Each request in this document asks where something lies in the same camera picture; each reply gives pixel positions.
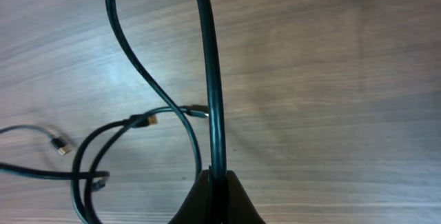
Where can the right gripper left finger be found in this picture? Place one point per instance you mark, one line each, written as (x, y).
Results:
(194, 207)

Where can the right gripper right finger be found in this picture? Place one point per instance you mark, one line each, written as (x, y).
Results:
(240, 209)

